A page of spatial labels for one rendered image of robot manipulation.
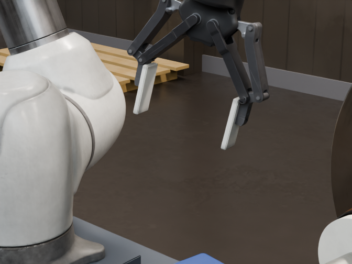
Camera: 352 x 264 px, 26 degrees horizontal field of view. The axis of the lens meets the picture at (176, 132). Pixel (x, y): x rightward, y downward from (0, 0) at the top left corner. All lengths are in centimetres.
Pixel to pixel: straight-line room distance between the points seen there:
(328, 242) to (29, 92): 57
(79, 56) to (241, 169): 252
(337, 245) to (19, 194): 57
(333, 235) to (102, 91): 72
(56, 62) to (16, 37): 8
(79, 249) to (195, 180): 242
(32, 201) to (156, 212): 218
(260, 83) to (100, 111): 33
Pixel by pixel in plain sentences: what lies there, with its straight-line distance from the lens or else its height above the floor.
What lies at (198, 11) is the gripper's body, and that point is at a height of 117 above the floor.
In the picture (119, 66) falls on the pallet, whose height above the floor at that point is 12.
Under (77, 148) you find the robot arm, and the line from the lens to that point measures 110.
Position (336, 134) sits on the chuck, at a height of 110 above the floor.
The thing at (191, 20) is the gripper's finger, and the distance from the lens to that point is 97.
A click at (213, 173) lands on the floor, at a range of 362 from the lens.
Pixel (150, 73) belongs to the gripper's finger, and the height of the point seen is 108.
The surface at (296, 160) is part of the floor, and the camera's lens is 382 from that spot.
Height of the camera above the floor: 134
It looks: 19 degrees down
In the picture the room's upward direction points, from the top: straight up
